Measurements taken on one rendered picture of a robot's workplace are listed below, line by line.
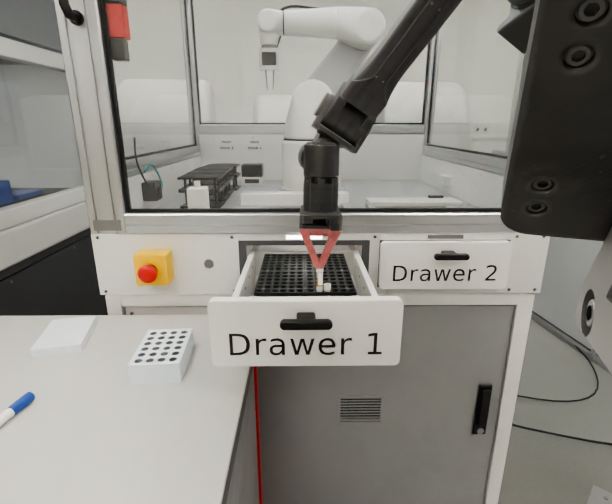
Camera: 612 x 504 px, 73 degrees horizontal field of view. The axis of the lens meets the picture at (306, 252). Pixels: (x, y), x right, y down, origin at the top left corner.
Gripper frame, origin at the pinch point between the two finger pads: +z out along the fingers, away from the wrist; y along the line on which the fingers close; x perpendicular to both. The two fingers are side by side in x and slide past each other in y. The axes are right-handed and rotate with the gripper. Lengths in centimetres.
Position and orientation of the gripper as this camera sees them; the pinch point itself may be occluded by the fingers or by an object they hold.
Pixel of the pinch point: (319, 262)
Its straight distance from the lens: 70.3
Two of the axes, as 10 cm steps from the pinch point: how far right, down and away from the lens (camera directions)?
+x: 10.0, 0.1, 0.1
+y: 0.0, 2.6, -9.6
